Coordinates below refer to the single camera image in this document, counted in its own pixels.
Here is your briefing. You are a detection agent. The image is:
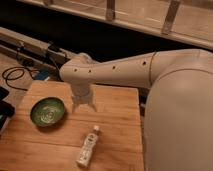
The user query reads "wooden rail with brackets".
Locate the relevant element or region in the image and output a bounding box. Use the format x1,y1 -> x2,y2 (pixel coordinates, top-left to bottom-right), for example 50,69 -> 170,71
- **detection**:
18,0 -> 213,50

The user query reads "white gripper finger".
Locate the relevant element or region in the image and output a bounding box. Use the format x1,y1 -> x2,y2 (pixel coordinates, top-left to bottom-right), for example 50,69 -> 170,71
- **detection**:
72,103 -> 78,113
89,102 -> 97,112

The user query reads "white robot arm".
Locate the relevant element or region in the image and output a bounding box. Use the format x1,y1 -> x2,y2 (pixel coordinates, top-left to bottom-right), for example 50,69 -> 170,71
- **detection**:
60,49 -> 213,171

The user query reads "black device at left edge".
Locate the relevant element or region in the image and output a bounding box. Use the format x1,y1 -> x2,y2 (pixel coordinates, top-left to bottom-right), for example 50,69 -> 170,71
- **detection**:
0,86 -> 15,130

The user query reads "green ceramic bowl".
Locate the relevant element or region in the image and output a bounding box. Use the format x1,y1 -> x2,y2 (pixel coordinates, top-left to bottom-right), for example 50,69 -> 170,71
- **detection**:
30,97 -> 65,127

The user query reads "black coiled cable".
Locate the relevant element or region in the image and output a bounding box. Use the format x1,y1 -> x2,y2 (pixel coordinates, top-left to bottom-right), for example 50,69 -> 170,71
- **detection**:
1,66 -> 35,91

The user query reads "grey metal floor track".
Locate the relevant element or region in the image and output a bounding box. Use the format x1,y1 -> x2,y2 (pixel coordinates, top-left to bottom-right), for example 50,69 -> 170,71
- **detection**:
0,27 -> 74,73

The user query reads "white plastic bottle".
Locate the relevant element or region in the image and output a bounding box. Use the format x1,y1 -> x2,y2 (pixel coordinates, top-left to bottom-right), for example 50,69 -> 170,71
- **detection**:
76,125 -> 100,167

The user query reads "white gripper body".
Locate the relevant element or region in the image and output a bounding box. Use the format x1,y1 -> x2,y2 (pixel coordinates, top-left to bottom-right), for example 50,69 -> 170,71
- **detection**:
71,84 -> 93,104

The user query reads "blue object on floor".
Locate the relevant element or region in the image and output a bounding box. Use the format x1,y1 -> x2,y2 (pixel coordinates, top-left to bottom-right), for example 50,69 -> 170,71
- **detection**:
34,70 -> 49,80

